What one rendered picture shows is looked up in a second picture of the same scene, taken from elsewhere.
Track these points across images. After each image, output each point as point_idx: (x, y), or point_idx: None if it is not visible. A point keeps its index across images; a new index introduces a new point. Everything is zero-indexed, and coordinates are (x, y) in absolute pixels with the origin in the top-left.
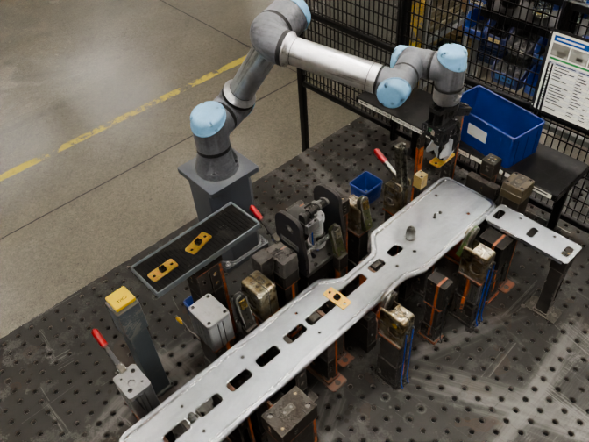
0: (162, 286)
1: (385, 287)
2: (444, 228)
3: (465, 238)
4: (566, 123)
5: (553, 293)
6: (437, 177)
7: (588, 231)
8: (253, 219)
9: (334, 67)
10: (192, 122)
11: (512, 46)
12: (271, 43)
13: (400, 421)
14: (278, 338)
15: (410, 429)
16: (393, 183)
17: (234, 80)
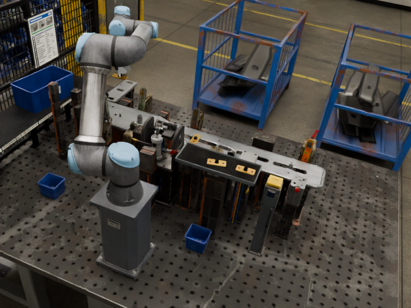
0: (255, 166)
1: (179, 126)
2: (128, 112)
3: (145, 96)
4: (50, 62)
5: (133, 105)
6: (24, 161)
7: None
8: (185, 145)
9: (148, 35)
10: (135, 158)
11: (11, 45)
12: (143, 43)
13: None
14: None
15: None
16: (104, 123)
17: (96, 126)
